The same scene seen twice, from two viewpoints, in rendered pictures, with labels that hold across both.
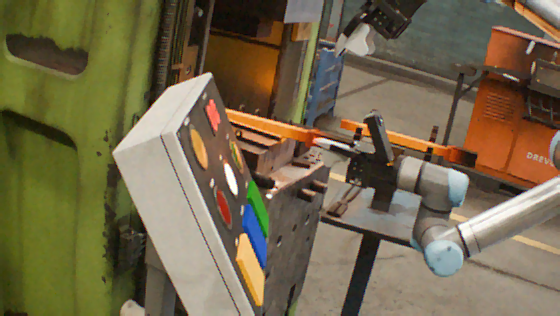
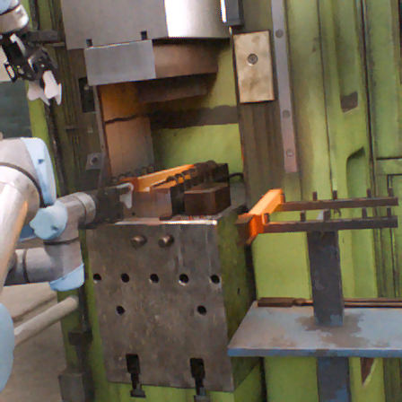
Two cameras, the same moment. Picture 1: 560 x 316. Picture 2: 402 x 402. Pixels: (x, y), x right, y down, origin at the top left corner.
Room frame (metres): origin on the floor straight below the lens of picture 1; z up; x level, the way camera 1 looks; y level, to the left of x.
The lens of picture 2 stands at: (1.59, -1.84, 1.26)
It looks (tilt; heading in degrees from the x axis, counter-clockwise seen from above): 10 degrees down; 92
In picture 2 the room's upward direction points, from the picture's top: 6 degrees counter-clockwise
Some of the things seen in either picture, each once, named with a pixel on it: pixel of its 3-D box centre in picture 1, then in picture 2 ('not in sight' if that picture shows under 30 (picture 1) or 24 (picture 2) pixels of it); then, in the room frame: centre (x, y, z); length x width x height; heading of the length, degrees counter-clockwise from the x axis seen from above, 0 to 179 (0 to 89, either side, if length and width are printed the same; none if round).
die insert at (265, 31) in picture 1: (211, 13); (173, 87); (1.47, 0.23, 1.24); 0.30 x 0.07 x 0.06; 68
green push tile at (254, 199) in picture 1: (255, 209); not in sight; (0.91, 0.02, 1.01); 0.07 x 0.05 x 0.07; 3
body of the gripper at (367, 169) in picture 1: (375, 167); (98, 205); (1.29, -0.21, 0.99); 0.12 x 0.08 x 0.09; 68
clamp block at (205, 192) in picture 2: (285, 136); (207, 198); (1.54, 0.00, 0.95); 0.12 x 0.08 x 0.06; 68
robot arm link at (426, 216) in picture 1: (431, 229); (56, 264); (1.21, -0.36, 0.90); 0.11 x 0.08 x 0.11; 1
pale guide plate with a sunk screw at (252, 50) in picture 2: (305, 10); (254, 67); (1.69, 0.01, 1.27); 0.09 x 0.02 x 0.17; 158
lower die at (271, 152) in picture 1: (201, 129); (170, 187); (1.43, 0.20, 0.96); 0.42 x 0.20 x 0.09; 68
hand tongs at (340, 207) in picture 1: (358, 185); (387, 302); (1.92, -0.28, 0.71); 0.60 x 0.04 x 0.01; 162
